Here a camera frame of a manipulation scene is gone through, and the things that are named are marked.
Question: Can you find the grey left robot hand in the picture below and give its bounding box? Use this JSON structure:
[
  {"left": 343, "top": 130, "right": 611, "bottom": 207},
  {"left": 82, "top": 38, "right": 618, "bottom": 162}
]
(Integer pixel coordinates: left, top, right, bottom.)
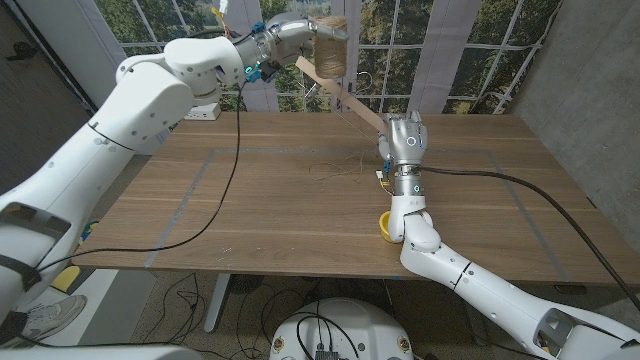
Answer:
[{"left": 252, "top": 14, "right": 350, "bottom": 71}]

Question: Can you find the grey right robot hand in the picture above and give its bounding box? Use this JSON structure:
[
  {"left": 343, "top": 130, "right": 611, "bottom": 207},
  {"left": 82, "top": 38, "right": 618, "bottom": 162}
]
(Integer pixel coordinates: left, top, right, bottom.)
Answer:
[{"left": 377, "top": 110, "right": 430, "bottom": 169}]

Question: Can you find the jute twine spool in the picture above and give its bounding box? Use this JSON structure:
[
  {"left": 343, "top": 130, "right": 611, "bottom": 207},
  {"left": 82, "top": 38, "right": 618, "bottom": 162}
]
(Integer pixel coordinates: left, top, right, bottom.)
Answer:
[{"left": 312, "top": 15, "right": 349, "bottom": 80}]

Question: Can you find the wooden hanger stick with clips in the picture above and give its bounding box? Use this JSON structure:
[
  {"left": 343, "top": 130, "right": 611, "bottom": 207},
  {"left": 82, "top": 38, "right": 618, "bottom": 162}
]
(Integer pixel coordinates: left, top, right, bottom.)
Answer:
[{"left": 294, "top": 55, "right": 389, "bottom": 146}]

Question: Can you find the jute thread strand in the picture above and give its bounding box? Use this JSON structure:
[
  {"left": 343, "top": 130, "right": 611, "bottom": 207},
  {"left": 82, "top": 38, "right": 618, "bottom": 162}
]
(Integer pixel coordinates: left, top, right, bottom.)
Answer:
[{"left": 307, "top": 152, "right": 366, "bottom": 184}]

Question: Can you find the yellow plastic cup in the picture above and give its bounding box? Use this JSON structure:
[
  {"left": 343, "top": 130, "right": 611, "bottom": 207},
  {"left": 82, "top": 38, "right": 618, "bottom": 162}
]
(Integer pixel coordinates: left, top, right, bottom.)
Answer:
[{"left": 378, "top": 209, "right": 394, "bottom": 245}]

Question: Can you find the printed forest window backdrop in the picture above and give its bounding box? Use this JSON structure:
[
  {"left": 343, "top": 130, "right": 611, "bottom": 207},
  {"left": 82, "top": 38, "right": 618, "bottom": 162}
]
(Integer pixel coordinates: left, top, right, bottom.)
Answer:
[{"left": 94, "top": 0, "right": 564, "bottom": 131}]

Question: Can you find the white power strip box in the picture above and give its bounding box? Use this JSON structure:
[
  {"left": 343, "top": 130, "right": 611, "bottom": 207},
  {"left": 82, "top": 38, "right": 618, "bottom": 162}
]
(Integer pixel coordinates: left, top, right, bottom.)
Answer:
[{"left": 183, "top": 102, "right": 222, "bottom": 122}]

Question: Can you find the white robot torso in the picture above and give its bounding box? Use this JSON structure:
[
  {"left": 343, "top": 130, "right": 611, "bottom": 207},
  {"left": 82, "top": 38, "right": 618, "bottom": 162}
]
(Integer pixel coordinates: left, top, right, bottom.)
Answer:
[{"left": 268, "top": 297, "right": 415, "bottom": 360}]

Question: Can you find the white table leg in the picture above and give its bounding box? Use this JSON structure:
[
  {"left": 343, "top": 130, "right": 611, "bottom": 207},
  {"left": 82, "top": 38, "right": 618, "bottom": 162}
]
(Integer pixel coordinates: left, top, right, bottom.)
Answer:
[{"left": 203, "top": 273, "right": 232, "bottom": 334}]

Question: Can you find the grey sneaker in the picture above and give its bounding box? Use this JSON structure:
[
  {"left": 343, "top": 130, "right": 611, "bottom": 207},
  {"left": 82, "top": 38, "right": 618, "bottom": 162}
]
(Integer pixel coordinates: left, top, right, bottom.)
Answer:
[{"left": 14, "top": 293, "right": 89, "bottom": 344}]

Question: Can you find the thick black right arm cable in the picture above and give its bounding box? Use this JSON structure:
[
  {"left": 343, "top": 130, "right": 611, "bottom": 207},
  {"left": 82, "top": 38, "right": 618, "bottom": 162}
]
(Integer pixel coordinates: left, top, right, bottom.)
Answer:
[{"left": 419, "top": 166, "right": 640, "bottom": 311}]

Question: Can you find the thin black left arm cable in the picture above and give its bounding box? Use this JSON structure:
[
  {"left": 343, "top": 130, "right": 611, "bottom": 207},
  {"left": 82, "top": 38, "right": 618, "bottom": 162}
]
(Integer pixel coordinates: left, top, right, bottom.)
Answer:
[{"left": 37, "top": 82, "right": 244, "bottom": 274}]

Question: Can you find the black torso cable loop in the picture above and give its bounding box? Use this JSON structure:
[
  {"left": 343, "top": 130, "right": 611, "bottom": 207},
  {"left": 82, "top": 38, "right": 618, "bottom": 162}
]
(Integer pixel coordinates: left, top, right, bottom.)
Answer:
[{"left": 296, "top": 311, "right": 362, "bottom": 360}]

